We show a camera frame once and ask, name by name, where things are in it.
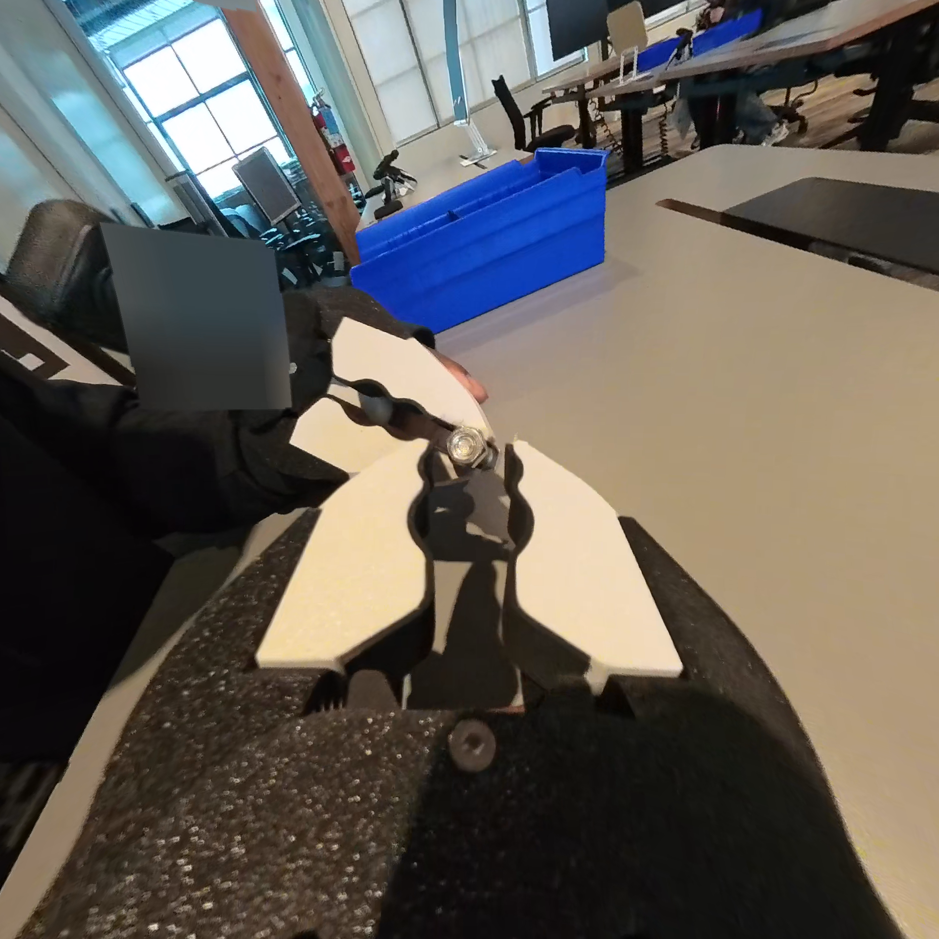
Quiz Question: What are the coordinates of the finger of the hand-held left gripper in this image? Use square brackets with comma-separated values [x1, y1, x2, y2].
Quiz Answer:
[329, 316, 495, 444]
[288, 394, 403, 475]

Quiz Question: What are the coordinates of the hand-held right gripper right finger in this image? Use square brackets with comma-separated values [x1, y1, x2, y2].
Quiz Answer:
[502, 438, 685, 693]

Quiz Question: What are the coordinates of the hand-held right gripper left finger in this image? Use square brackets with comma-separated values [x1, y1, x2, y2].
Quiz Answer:
[256, 445, 438, 679]

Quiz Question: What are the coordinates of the metal hex nut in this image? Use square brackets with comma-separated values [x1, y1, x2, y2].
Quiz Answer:
[449, 425, 495, 469]

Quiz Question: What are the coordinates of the person's left hand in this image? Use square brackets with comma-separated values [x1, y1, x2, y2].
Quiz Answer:
[416, 335, 473, 385]

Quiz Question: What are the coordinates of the large blue plastic bin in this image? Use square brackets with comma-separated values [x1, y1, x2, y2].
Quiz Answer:
[350, 147, 610, 335]

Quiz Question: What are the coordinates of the grey screen monitor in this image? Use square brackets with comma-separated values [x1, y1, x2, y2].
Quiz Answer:
[232, 147, 303, 225]

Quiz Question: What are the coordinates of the red fire extinguisher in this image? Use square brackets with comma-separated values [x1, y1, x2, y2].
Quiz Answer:
[312, 96, 358, 177]

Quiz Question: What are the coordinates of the person's black jacket torso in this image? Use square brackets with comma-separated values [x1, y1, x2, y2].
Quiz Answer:
[0, 367, 177, 764]

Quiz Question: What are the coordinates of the clear tilted panel stand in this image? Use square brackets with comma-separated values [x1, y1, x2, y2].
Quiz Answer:
[441, 0, 503, 167]

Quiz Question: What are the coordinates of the black mesh office chair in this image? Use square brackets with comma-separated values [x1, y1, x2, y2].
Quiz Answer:
[5, 199, 115, 356]

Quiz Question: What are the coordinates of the large black monitor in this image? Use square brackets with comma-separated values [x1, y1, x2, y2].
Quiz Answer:
[546, 0, 610, 60]

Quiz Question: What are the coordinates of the small blue storage bin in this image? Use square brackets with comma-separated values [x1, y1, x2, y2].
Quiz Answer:
[634, 27, 691, 70]
[690, 8, 765, 55]

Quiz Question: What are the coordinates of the beige chair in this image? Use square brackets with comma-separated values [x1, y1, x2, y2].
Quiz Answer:
[606, 0, 649, 54]

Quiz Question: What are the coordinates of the long wooden desk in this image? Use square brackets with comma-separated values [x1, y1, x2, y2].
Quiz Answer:
[536, 0, 939, 151]

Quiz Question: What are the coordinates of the wooden support post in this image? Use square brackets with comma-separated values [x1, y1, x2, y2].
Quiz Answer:
[218, 0, 363, 265]

